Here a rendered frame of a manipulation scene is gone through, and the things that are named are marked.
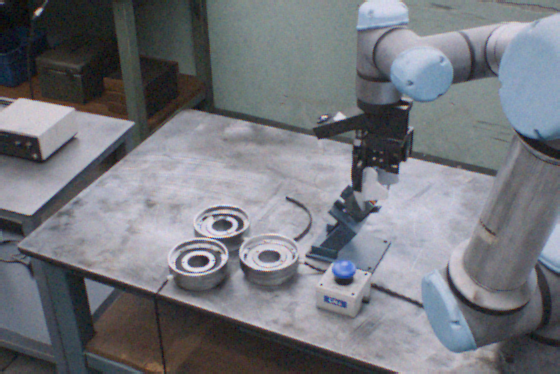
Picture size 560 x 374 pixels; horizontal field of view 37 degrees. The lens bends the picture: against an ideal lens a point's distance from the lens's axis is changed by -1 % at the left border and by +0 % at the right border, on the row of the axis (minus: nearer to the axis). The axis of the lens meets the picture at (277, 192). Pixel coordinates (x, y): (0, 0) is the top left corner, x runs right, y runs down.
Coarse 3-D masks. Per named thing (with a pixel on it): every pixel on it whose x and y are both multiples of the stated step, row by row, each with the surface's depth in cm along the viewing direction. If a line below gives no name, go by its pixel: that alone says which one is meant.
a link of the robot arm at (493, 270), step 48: (528, 48) 80; (528, 96) 81; (528, 144) 85; (528, 192) 90; (480, 240) 101; (528, 240) 96; (432, 288) 110; (480, 288) 105; (528, 288) 106; (480, 336) 109
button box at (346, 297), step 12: (324, 276) 138; (360, 276) 138; (324, 288) 136; (336, 288) 135; (348, 288) 135; (360, 288) 135; (324, 300) 137; (336, 300) 135; (348, 300) 134; (360, 300) 136; (336, 312) 137; (348, 312) 136
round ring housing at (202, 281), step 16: (192, 240) 148; (208, 240) 148; (176, 256) 146; (192, 256) 146; (208, 256) 146; (224, 256) 146; (176, 272) 141; (208, 272) 140; (224, 272) 143; (192, 288) 142; (208, 288) 143
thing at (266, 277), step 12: (252, 240) 148; (264, 240) 149; (276, 240) 149; (288, 240) 148; (240, 252) 145; (264, 252) 147; (276, 252) 147; (240, 264) 145; (264, 264) 144; (276, 264) 144; (288, 264) 142; (252, 276) 142; (264, 276) 141; (276, 276) 141; (288, 276) 143
